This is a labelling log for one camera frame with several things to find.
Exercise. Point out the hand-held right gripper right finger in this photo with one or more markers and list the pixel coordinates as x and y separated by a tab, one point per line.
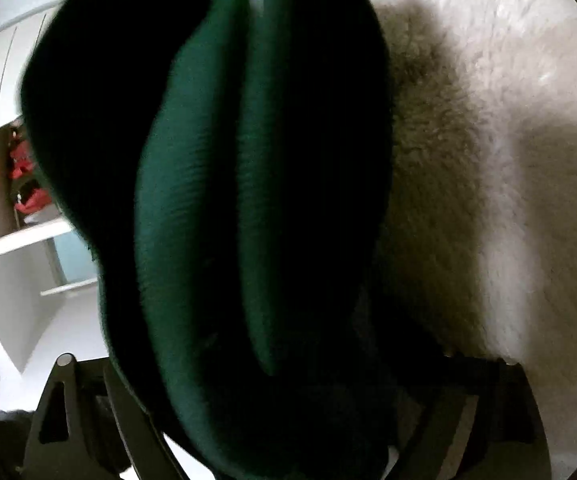
443	425

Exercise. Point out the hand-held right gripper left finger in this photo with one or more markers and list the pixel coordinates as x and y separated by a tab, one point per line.
138	440

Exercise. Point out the green white varsity jacket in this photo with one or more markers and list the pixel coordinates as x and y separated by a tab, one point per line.
193	210

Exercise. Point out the hanging red clothes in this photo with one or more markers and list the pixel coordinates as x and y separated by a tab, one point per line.
21	160

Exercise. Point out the white open shelf unit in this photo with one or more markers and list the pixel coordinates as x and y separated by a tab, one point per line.
23	300

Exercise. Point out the white fleece cloth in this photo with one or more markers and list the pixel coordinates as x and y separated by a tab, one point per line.
508	135

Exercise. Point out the white wardrobe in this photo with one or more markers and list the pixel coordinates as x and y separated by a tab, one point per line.
3	60

